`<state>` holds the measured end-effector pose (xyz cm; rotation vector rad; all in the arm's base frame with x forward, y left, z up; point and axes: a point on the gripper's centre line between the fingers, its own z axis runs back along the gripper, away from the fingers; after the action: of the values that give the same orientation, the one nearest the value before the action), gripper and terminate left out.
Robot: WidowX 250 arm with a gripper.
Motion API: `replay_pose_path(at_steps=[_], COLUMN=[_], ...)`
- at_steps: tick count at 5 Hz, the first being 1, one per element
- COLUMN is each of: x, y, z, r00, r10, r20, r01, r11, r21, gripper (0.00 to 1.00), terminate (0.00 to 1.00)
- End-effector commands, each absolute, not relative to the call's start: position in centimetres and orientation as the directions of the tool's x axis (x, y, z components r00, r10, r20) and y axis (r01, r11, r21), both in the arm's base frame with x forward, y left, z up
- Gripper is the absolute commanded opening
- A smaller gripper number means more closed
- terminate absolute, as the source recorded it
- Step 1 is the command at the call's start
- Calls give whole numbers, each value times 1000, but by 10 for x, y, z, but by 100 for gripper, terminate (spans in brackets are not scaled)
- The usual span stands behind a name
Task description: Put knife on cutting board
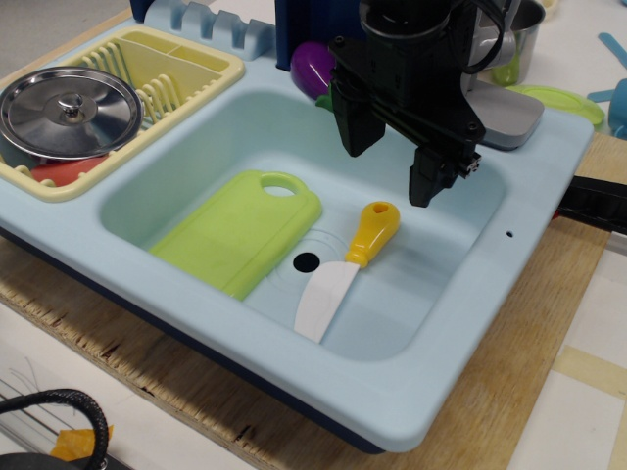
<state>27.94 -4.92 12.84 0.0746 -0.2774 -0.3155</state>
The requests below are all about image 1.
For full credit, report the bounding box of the steel pot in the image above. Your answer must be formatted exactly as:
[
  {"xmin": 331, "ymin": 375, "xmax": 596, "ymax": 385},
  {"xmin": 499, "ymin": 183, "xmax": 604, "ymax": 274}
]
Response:
[{"xmin": 490, "ymin": 1, "xmax": 546, "ymax": 86}]

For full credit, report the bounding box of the yellow tape piece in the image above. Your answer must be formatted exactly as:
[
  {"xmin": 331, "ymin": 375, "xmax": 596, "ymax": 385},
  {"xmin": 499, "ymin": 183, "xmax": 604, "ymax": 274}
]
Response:
[{"xmin": 50, "ymin": 429, "xmax": 96, "ymax": 462}]

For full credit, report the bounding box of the green plastic cutting board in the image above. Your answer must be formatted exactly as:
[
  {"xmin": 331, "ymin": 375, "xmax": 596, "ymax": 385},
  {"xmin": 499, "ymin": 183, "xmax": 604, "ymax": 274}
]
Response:
[{"xmin": 149, "ymin": 170, "xmax": 322, "ymax": 301}]

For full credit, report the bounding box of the grey toy faucet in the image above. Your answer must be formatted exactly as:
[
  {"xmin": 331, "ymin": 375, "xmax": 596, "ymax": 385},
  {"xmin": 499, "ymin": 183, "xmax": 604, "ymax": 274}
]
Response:
[{"xmin": 461, "ymin": 1, "xmax": 544, "ymax": 151}]

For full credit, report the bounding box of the light blue toy sink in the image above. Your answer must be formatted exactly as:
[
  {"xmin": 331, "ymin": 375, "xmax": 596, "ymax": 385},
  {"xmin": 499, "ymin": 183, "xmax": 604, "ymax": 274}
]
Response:
[{"xmin": 0, "ymin": 48, "xmax": 596, "ymax": 455}]

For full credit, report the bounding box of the yellow plastic dish rack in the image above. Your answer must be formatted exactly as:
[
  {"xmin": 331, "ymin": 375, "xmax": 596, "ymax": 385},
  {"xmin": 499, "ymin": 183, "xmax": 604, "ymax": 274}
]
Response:
[{"xmin": 1, "ymin": 26, "xmax": 245, "ymax": 203}]

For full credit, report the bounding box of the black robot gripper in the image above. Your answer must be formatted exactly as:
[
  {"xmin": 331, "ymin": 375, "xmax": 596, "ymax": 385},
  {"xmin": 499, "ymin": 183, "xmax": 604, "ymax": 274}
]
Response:
[{"xmin": 329, "ymin": 1, "xmax": 485, "ymax": 208}]

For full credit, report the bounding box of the light blue plate holder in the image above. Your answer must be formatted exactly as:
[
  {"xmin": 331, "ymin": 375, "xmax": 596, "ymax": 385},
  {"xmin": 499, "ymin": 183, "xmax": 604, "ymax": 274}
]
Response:
[{"xmin": 143, "ymin": 1, "xmax": 276, "ymax": 61}]

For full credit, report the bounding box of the red plastic plate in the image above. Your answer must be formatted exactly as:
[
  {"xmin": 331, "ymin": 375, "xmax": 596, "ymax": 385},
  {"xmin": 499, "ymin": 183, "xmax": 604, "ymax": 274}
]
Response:
[{"xmin": 30, "ymin": 156, "xmax": 108, "ymax": 187}]

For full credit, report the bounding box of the yellow handled white toy knife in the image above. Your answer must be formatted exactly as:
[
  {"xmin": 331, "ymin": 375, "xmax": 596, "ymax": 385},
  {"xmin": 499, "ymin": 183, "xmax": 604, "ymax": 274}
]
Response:
[{"xmin": 294, "ymin": 201, "xmax": 401, "ymax": 343}]

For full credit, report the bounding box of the purple toy eggplant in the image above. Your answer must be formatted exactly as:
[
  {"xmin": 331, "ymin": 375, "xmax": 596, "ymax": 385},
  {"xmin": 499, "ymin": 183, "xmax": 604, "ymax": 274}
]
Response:
[{"xmin": 290, "ymin": 41, "xmax": 335, "ymax": 112}]

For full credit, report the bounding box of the black braided cable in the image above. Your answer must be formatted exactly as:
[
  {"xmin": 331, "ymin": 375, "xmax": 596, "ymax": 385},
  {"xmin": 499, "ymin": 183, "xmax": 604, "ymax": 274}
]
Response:
[{"xmin": 0, "ymin": 388, "xmax": 110, "ymax": 470}]

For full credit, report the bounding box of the black clamp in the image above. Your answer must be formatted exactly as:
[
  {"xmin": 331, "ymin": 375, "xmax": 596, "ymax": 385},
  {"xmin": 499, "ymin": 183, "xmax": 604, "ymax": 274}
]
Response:
[{"xmin": 554, "ymin": 176, "xmax": 626, "ymax": 235}]

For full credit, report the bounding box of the green plastic plate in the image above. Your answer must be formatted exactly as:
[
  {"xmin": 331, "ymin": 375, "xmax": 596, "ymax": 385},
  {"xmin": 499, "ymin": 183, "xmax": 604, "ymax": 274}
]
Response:
[{"xmin": 506, "ymin": 85, "xmax": 605, "ymax": 130}]

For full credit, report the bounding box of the steel pot lid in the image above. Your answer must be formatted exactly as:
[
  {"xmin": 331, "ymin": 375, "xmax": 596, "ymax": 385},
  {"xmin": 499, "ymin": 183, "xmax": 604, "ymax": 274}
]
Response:
[{"xmin": 1, "ymin": 67, "xmax": 144, "ymax": 161}]

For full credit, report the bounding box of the blue plastic utensil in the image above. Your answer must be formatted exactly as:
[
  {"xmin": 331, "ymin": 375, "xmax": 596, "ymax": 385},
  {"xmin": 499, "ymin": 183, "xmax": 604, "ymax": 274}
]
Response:
[{"xmin": 598, "ymin": 32, "xmax": 627, "ymax": 68}]

